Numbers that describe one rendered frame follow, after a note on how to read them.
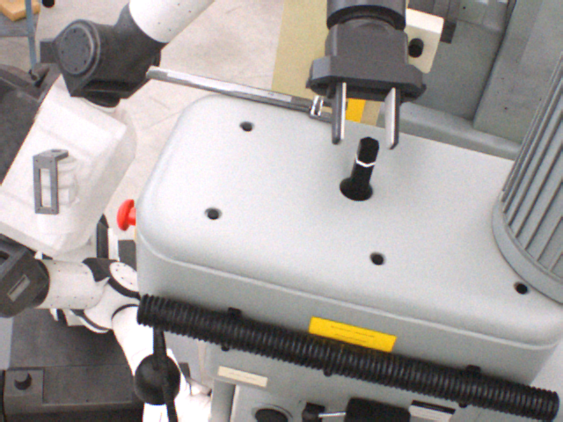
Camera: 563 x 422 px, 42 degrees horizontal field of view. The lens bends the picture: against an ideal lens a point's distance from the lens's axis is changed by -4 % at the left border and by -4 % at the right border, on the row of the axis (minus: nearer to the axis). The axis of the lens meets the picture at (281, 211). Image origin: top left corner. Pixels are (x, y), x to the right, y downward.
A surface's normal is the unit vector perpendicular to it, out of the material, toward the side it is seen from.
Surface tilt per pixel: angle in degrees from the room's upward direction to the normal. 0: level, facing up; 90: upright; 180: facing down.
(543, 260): 90
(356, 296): 81
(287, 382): 90
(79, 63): 62
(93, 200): 86
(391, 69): 30
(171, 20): 98
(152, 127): 0
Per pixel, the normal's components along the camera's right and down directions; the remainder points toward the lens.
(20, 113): 0.20, 0.26
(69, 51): -0.54, 0.08
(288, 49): -0.20, 0.68
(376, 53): 0.13, -0.24
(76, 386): 0.13, -0.69
